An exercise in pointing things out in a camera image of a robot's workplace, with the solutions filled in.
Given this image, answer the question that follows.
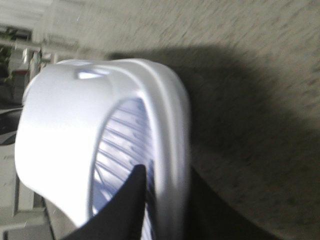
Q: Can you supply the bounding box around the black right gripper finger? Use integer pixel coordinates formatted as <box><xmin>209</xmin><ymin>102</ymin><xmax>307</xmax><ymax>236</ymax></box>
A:
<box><xmin>64</xmin><ymin>164</ymin><xmax>146</xmax><ymax>240</ymax></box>

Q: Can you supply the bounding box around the light blue slipper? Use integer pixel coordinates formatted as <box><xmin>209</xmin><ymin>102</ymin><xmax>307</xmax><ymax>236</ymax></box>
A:
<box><xmin>14</xmin><ymin>58</ymin><xmax>191</xmax><ymax>240</ymax></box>

